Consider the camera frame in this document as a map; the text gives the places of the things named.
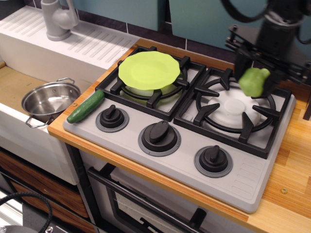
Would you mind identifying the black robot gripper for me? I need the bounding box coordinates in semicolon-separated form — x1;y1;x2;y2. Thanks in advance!
225;20;311;98

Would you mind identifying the light green toy cauliflower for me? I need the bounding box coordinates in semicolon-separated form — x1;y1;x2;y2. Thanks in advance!
238;67;271;98

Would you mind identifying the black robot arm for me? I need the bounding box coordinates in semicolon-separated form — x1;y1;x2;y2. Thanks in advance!
222;0;311;98

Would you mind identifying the lime green plastic plate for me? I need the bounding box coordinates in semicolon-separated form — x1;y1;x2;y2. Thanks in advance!
119;51;180;90

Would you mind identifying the dark green toy pickle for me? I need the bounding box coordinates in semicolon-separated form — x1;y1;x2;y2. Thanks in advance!
67;90;105;124

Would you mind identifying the stainless steel pot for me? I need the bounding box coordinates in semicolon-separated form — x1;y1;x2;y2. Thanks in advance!
21;78;81;128

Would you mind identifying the white toy sink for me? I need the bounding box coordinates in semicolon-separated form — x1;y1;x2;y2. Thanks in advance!
0;6;138;185

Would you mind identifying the white right burner cap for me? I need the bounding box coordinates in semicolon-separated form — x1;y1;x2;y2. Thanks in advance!
207;87;267;129

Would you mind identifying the white burner cap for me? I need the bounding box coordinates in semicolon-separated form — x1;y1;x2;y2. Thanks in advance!
125;84;181;100
207;87;267;129

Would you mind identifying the black right burner grate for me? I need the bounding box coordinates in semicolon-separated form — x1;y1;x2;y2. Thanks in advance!
174;67;294;159

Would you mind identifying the black burner grate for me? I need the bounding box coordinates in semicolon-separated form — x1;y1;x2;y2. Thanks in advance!
96;46;207;121
174;67;294;159

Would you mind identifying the white left burner cap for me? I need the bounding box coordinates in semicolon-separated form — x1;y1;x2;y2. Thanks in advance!
125;84;181;100

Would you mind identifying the black left burner grate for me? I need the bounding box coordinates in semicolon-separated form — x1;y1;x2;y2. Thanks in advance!
96;46;207;121

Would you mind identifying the black right stove knob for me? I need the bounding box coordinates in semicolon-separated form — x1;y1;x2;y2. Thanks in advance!
194;145;233;178

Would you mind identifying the black stove knob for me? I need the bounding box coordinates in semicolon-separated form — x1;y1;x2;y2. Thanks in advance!
194;145;233;178
96;104;129;133
138;120;181;157

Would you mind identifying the grey toy stove top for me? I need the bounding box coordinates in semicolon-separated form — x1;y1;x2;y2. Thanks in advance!
62;46;297;214

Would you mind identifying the black middle stove knob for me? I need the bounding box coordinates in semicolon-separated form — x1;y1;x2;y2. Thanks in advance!
138;120;181;157

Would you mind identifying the black left stove knob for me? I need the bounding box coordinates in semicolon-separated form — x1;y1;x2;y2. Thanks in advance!
96;104;129;133

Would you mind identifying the grey toy faucet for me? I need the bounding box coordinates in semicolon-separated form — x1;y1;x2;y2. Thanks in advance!
41;0;79;41

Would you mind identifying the wooden drawer front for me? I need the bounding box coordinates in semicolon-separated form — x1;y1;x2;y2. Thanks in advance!
0;148;96;233

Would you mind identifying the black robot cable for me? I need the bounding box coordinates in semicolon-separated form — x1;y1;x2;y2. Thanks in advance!
220;0;270;22

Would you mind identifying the black oven door handle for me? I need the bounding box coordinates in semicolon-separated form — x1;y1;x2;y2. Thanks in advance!
87;167;206;233

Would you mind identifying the black braided cable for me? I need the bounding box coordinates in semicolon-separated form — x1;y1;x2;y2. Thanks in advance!
0;191;53;233

